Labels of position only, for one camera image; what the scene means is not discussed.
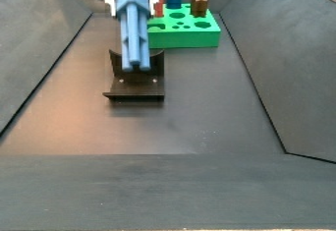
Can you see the black curved fixture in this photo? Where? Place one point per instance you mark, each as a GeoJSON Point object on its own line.
{"type": "Point", "coordinates": [137, 84]}

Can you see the red two-legged block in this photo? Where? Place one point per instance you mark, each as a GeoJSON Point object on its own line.
{"type": "Point", "coordinates": [158, 12]}

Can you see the brown star block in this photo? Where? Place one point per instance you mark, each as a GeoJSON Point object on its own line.
{"type": "Point", "coordinates": [198, 7]}

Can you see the green shape sorter base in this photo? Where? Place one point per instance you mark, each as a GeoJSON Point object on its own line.
{"type": "Point", "coordinates": [178, 30]}

